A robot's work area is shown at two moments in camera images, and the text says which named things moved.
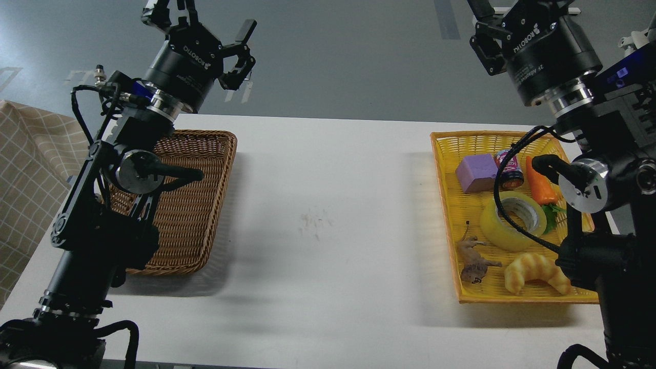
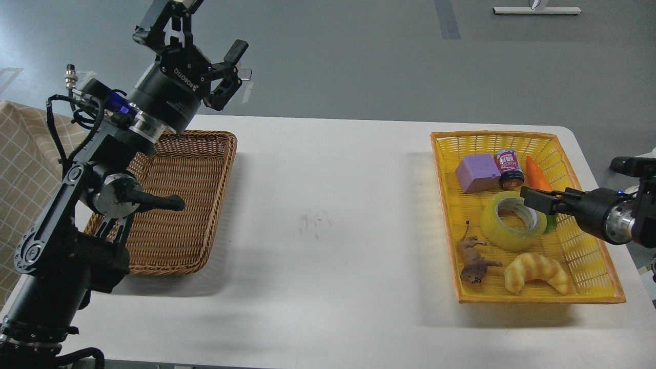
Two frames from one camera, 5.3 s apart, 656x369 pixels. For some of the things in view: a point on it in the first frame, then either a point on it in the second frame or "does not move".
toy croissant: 530,266 does not move
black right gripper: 547,56 to 588,208
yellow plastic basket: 507,221 does not move
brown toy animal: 474,267 does not move
